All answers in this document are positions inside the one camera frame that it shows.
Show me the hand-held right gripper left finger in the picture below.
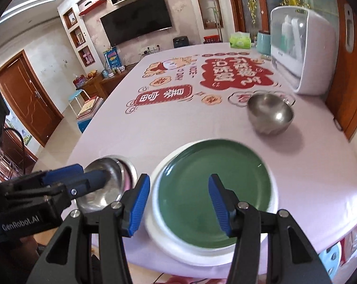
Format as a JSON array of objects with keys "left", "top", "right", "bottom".
[{"left": 31, "top": 173, "right": 151, "bottom": 284}]

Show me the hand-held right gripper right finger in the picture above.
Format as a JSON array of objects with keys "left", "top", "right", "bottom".
[{"left": 208, "top": 173, "right": 333, "bottom": 284}]

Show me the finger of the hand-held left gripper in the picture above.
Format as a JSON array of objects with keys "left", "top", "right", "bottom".
[
  {"left": 1, "top": 164, "right": 85, "bottom": 196},
  {"left": 53, "top": 170, "right": 108, "bottom": 206}
]

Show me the large steel bowl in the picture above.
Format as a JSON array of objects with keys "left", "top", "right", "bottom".
[{"left": 76, "top": 155, "right": 138, "bottom": 212}]

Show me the green plate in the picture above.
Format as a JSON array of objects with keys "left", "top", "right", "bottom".
[{"left": 156, "top": 140, "right": 272, "bottom": 249}]

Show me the large white plate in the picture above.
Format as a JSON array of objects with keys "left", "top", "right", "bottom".
[{"left": 144, "top": 138, "right": 279, "bottom": 266}]

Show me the blue plastic stool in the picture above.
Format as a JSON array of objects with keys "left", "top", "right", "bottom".
[{"left": 77, "top": 115, "right": 93, "bottom": 133}]

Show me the stack of books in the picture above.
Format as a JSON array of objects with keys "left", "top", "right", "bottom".
[{"left": 77, "top": 96, "right": 104, "bottom": 120}]

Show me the light blue round stool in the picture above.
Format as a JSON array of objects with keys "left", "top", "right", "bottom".
[{"left": 67, "top": 89, "right": 90, "bottom": 116}]

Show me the wooden door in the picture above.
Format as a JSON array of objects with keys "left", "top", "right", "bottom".
[{"left": 0, "top": 50, "right": 63, "bottom": 147}]

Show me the printed lilac tablecloth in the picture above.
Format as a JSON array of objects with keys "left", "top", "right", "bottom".
[{"left": 67, "top": 43, "right": 357, "bottom": 273}]

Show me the wooden television cabinet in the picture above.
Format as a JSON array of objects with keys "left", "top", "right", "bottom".
[{"left": 78, "top": 62, "right": 140, "bottom": 101}]

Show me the small beige steel bowl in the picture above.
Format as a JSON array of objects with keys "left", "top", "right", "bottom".
[{"left": 247, "top": 93, "right": 294, "bottom": 136}]

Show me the blue printed box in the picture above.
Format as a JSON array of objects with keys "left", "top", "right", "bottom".
[{"left": 103, "top": 47, "right": 121, "bottom": 70}]

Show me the green tissue pack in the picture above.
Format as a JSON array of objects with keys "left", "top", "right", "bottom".
[{"left": 229, "top": 31, "right": 251, "bottom": 49}]

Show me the white bottle steriliser cabinet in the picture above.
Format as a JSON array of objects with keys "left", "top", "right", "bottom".
[{"left": 270, "top": 6, "right": 336, "bottom": 96}]

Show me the gold hanging ornament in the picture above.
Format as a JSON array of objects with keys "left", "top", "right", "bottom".
[{"left": 246, "top": 0, "right": 257, "bottom": 24}]

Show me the wall poster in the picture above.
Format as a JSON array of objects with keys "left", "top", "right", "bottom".
[{"left": 5, "top": 117, "right": 32, "bottom": 146}]

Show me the wall television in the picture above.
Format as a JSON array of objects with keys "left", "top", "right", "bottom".
[{"left": 100, "top": 0, "right": 172, "bottom": 47}]

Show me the red wall shelf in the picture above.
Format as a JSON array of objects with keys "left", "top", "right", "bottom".
[{"left": 79, "top": 0, "right": 107, "bottom": 16}]

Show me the silver door handle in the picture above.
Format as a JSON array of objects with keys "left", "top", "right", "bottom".
[{"left": 344, "top": 4, "right": 354, "bottom": 52}]

